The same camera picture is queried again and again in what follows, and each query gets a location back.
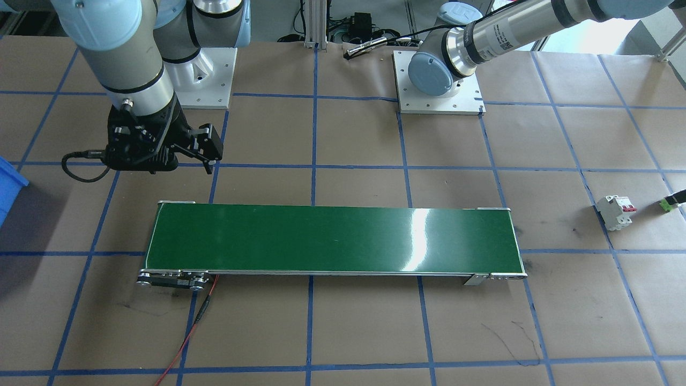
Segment red wire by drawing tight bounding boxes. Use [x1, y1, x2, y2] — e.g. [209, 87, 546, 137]
[154, 274, 219, 386]

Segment white circuit breaker red switches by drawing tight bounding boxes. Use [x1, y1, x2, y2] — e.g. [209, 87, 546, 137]
[596, 195, 638, 232]

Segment blue storage bin foam liner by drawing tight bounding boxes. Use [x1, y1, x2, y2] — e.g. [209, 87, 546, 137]
[0, 155, 30, 228]

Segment green conveyor belt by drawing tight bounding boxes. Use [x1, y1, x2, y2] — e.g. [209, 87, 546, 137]
[136, 201, 528, 292]

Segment black power supply box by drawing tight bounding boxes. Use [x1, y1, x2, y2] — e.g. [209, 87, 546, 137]
[351, 13, 377, 36]

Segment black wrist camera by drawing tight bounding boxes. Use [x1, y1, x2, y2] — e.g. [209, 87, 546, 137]
[101, 144, 180, 174]

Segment silver black cable plug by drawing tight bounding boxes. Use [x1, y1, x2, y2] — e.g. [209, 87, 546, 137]
[345, 35, 387, 60]

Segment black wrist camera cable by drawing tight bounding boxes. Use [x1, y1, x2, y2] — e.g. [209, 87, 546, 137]
[61, 149, 111, 183]

